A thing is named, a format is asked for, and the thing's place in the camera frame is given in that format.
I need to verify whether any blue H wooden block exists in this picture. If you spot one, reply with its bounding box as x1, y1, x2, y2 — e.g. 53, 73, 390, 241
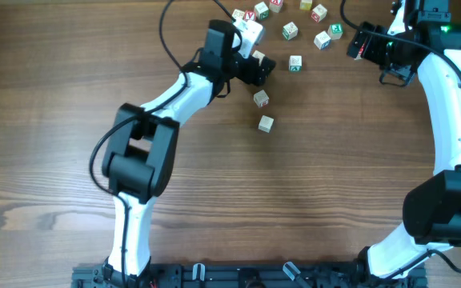
252, 50, 265, 65

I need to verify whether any red edged wooden block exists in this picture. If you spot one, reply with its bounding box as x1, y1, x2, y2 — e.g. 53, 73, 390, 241
253, 90, 270, 108

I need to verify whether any plain number 2 block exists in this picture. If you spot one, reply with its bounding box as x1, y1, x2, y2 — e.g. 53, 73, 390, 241
258, 115, 274, 133

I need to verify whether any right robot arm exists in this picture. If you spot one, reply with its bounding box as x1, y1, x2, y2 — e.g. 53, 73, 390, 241
347, 1, 461, 283

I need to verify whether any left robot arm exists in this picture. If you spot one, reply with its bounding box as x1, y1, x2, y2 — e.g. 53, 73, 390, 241
102, 19, 275, 286

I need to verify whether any red M wooden block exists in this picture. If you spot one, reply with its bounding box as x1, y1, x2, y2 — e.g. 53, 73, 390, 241
355, 43, 365, 60

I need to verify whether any green A wooden block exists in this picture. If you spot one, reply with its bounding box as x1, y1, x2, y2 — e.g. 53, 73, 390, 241
289, 55, 303, 72

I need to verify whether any green P wooden block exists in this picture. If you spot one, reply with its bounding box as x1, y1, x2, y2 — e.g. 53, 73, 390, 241
283, 22, 299, 41

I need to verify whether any green F wooden block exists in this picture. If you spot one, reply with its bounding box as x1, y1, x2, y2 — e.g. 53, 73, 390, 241
327, 23, 343, 40

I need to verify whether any red A wooden block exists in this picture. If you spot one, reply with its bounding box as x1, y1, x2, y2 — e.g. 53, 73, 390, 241
243, 10, 256, 21

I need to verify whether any green letter block top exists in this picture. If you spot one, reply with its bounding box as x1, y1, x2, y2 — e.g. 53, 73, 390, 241
254, 2, 269, 21

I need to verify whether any green N wooden block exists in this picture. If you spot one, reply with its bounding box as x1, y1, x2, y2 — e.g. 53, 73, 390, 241
232, 9, 245, 19

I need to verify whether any blue edged wooden block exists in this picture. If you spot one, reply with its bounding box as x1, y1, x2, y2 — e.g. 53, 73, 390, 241
314, 31, 331, 50

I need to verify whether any red X wooden block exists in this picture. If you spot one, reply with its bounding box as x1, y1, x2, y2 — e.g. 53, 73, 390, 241
269, 0, 283, 13

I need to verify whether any red O wooden block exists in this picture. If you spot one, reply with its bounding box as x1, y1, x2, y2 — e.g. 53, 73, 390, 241
311, 4, 327, 22

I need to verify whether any yellow wooden block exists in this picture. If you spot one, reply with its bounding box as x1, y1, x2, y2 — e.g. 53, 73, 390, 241
299, 0, 312, 10

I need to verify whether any right black cable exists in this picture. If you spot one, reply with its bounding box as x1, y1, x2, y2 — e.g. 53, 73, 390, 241
339, 0, 461, 275

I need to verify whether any black cable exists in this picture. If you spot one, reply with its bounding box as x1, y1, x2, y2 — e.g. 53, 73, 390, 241
88, 0, 239, 287
339, 0, 461, 275

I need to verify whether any left black cable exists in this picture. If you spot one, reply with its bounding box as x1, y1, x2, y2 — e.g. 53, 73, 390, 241
88, 0, 239, 287

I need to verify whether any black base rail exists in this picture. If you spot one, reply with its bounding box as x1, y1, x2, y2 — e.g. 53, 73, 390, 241
71, 262, 428, 288

